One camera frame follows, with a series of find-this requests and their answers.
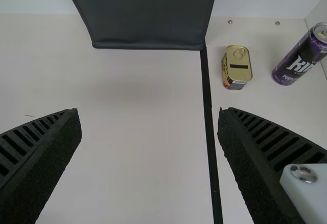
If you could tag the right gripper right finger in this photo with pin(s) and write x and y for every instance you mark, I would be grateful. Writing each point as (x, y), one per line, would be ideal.
(258, 157)

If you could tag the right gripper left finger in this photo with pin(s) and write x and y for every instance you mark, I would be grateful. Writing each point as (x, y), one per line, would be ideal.
(33, 162)

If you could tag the black strip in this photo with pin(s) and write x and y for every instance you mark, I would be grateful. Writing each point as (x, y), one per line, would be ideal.
(208, 106)

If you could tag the rectangular gold-lidded tin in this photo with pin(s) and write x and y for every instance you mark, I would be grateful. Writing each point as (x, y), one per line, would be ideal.
(237, 65)

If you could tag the purple drink can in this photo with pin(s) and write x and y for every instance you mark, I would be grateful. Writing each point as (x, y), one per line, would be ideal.
(299, 60)

